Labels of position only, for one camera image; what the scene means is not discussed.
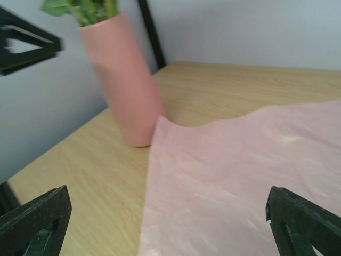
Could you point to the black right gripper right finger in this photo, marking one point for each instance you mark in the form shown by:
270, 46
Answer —
301, 227

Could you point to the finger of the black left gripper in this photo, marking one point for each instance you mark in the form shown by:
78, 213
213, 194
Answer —
23, 44

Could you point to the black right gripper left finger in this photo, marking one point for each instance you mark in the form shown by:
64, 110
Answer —
39, 226

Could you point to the white rose stem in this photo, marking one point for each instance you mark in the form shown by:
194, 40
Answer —
86, 12

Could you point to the pink wrapping paper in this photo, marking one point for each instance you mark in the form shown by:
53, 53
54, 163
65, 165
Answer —
207, 186

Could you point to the pink cylindrical vase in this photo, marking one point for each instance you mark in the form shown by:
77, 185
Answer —
125, 78

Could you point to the left black frame post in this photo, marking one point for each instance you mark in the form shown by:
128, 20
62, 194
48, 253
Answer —
152, 33

